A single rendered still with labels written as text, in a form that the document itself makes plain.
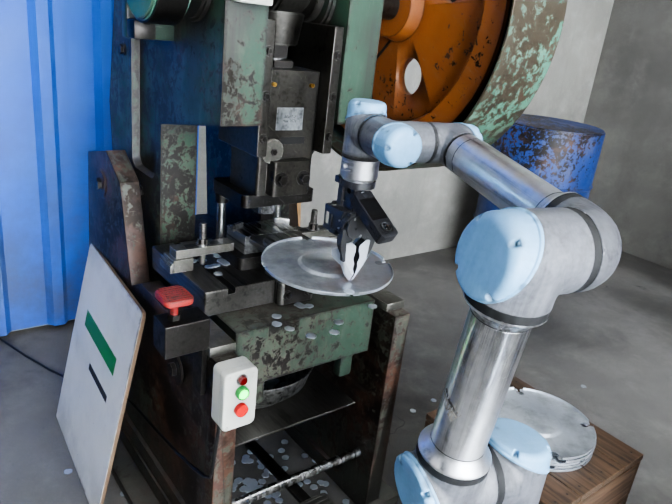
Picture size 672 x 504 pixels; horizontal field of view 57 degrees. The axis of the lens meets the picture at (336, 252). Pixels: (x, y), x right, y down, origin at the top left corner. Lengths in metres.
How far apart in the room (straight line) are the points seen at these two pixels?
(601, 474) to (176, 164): 1.27
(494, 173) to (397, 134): 0.17
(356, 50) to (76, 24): 1.28
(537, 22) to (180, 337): 0.97
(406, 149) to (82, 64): 1.62
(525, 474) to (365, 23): 0.97
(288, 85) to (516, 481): 0.91
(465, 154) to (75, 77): 1.69
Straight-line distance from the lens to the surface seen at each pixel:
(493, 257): 0.77
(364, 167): 1.18
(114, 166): 1.69
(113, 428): 1.71
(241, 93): 1.29
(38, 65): 2.41
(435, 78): 1.58
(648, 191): 4.54
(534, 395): 1.81
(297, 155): 1.45
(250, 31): 1.29
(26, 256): 2.60
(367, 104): 1.16
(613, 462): 1.73
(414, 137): 1.08
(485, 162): 1.05
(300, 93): 1.42
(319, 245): 1.44
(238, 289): 1.40
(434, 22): 1.60
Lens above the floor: 1.29
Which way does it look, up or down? 21 degrees down
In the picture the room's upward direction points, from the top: 7 degrees clockwise
